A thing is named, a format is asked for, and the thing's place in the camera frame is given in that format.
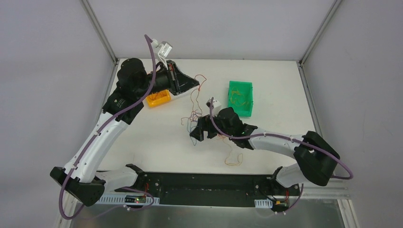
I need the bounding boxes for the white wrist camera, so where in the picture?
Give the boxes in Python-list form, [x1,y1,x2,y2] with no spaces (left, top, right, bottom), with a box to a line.
[206,97,221,116]
[151,39,172,64]

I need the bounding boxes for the orange plastic bin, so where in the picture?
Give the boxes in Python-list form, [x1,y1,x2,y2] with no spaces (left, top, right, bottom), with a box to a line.
[146,90,171,108]

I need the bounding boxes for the green plastic bin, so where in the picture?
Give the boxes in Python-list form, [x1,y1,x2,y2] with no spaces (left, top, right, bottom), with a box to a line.
[228,81,253,117]

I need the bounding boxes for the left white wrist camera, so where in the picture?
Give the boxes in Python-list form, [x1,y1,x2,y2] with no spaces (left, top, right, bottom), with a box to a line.
[151,39,172,64]

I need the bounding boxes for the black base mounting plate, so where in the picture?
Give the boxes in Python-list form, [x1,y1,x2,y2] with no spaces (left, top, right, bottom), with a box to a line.
[134,172,286,208]

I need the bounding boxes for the right aluminium frame rail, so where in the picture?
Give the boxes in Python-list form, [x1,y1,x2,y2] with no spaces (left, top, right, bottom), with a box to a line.
[299,0,344,67]

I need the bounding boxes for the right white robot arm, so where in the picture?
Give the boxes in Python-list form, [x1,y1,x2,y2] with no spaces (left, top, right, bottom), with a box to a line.
[190,108,340,195]

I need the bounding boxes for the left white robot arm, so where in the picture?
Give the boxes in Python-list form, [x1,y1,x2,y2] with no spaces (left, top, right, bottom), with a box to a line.
[50,58,200,208]

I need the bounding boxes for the aluminium frame rail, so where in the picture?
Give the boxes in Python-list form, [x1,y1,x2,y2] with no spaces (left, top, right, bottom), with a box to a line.
[80,0,118,65]
[299,0,344,67]

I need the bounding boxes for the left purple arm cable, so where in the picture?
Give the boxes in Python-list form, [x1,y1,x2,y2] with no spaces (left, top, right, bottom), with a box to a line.
[58,34,158,220]

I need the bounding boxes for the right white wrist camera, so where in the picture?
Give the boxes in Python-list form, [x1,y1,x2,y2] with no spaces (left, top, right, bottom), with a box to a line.
[206,97,221,116]

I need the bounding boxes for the coloured cable bundle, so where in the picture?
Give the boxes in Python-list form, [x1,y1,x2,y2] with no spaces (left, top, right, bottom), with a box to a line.
[180,107,244,167]

